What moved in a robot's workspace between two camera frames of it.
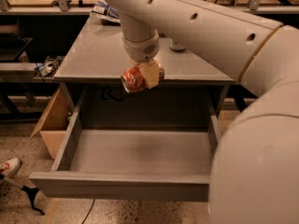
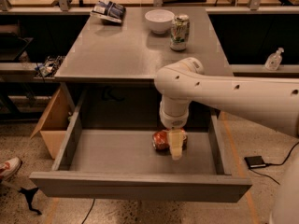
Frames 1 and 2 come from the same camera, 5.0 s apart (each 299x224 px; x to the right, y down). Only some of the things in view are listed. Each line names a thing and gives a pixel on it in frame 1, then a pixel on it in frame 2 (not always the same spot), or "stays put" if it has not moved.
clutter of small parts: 47,68 stays put
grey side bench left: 11,72 stays put
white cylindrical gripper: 140,51 → 173,120
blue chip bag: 106,12 stays put
